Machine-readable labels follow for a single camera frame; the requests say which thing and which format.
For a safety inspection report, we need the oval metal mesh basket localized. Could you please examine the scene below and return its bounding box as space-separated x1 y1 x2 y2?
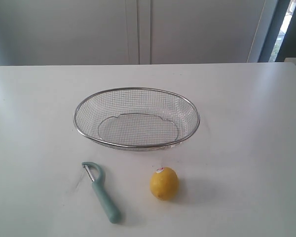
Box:
73 87 200 151

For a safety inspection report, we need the window strip at right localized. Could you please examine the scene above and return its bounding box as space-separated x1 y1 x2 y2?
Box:
269 0 296 63

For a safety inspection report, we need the teal handled vegetable peeler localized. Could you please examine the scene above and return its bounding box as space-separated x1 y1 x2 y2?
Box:
81 161 122 224

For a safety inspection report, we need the yellow lemon with sticker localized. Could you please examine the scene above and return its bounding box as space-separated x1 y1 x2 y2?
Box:
149 166 180 201

